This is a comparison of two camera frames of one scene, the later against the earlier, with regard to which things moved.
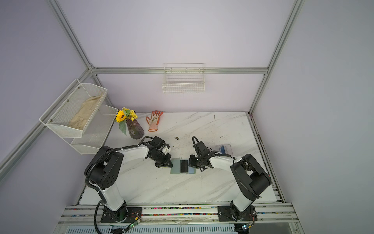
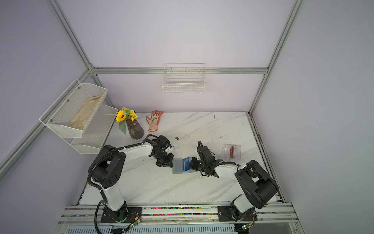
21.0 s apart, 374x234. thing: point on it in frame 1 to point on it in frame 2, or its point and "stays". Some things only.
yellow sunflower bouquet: x=123 y=114 stays
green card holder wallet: x=176 y=166 stays
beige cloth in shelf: x=79 y=120 stays
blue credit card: x=222 y=149 to x=185 y=164
